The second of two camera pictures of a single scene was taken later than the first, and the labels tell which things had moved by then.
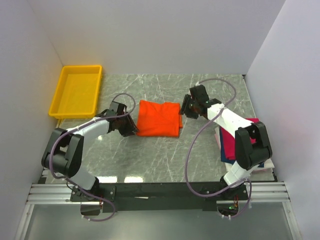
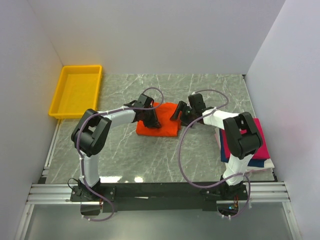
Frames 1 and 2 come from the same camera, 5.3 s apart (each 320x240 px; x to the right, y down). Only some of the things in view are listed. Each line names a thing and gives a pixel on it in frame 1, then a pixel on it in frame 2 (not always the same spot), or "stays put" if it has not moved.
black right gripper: x=184 y=108 to x=179 y=108
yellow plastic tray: x=77 y=93 stays put
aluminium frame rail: x=271 y=192 stays put
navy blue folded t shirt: x=224 y=159 stays put
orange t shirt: x=159 y=119 stays put
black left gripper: x=130 y=127 to x=154 y=123
